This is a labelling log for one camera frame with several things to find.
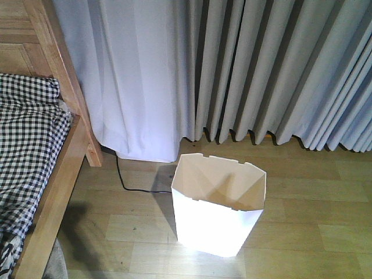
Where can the white plastic trash bin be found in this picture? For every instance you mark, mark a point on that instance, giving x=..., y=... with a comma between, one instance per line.
x=217, y=202

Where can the white sheer curtain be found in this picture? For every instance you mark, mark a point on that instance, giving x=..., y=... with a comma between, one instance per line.
x=131, y=60

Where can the light grey pleated curtain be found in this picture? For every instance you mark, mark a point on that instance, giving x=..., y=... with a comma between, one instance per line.
x=286, y=68

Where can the black white checkered bedding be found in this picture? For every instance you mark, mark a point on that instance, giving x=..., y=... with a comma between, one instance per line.
x=34, y=127

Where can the round grey yellow rug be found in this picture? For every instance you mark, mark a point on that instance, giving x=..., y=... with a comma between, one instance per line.
x=56, y=266

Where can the wooden bed frame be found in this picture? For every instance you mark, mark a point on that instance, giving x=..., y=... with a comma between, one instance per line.
x=32, y=44

